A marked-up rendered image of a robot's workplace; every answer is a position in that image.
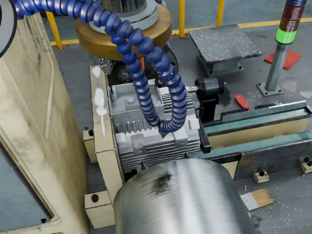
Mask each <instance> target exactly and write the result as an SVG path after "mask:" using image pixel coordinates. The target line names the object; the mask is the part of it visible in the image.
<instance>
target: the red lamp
mask: <svg viewBox="0 0 312 234"><path fill-rule="evenodd" d="M304 8H305V5H303V6H291V5H289V4H287V2H286V4H285V7H284V11H283V14H282V15H283V17H285V18H287V19H290V20H297V19H300V18H301V16H302V13H303V10H304Z"/></svg>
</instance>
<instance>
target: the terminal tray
mask: <svg viewBox="0 0 312 234"><path fill-rule="evenodd" d="M150 81H152V82H153V83H152V84H151V83H150ZM148 85H149V87H150V90H149V91H150V93H151V98H152V102H153V104H154V108H155V110H156V113H157V115H158V116H159V118H160V121H162V120H164V104H163V101H162V98H161V95H160V92H159V89H158V87H156V84H155V79H151V80H148ZM112 88H114V89H113V95H112V94H111V92H110V87H109V86H108V87H107V90H108V97H109V105H110V115H111V119H112V123H113V127H114V130H115V133H120V132H124V134H125V135H126V133H127V132H128V133H129V134H131V132H132V131H133V132H134V133H136V132H137V130H138V131H139V132H141V131H142V130H144V131H146V130H147V129H150V130H152V128H155V129H157V127H158V125H157V126H155V127H153V126H150V125H149V124H148V122H147V121H146V120H145V118H144V115H143V113H142V110H141V107H140V104H139V100H138V98H137V93H136V92H135V87H134V85H133V83H128V84H120V85H114V86H112ZM157 101H159V104H156V102H157ZM114 109H117V111H114Z"/></svg>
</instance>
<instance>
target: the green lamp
mask: <svg viewBox="0 0 312 234"><path fill-rule="evenodd" d="M295 34H296V31H294V32H284V31H282V30H280V29H279V28H278V32H277V35H276V40H277V41H279V42H281V43H292V42H293V40H294V37H295Z"/></svg>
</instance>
